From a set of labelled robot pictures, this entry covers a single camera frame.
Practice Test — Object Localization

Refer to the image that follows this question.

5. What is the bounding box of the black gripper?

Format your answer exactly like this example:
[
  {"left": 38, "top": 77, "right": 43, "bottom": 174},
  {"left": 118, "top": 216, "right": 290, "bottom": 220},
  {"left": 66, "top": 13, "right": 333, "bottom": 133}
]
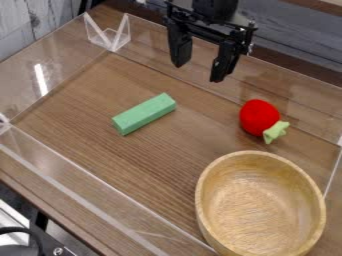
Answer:
[{"left": 165, "top": 0, "right": 258, "bottom": 83}]

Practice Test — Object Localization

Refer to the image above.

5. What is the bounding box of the green rectangular block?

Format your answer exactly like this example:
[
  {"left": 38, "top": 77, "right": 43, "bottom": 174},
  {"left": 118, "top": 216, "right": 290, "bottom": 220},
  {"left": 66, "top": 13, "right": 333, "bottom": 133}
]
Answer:
[{"left": 113, "top": 93, "right": 177, "bottom": 136}]

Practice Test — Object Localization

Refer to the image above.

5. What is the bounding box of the clear acrylic enclosure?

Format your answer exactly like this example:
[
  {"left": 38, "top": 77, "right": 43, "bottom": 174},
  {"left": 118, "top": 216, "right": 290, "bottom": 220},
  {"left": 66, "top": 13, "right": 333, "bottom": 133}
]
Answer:
[{"left": 0, "top": 12, "right": 342, "bottom": 256}]

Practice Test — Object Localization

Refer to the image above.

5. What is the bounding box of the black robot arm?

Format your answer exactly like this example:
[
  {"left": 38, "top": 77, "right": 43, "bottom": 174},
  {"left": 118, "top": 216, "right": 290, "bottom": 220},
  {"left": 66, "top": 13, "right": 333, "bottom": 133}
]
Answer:
[{"left": 165, "top": 0, "right": 258, "bottom": 83}]

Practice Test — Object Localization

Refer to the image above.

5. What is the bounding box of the black metal table bracket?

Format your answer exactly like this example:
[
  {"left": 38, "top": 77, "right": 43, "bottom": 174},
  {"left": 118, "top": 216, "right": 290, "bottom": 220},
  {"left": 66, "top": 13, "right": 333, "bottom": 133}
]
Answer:
[{"left": 30, "top": 212, "right": 78, "bottom": 256}]

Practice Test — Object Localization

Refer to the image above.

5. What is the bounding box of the black cable lower left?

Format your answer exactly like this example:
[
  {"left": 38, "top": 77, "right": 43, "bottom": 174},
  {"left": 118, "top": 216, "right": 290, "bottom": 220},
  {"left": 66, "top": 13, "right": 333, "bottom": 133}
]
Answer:
[{"left": 0, "top": 226, "right": 46, "bottom": 256}]

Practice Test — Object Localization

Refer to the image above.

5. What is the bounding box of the red plush strawberry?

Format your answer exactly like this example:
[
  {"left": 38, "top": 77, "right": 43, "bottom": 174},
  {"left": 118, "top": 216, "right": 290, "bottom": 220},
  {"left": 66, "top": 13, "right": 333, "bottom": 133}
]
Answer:
[{"left": 240, "top": 99, "right": 290, "bottom": 145}]

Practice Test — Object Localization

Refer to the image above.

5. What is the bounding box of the wooden bowl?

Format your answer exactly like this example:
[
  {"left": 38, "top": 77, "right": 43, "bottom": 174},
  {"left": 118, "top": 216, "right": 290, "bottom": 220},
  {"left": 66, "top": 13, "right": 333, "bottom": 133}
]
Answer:
[{"left": 196, "top": 150, "right": 326, "bottom": 256}]

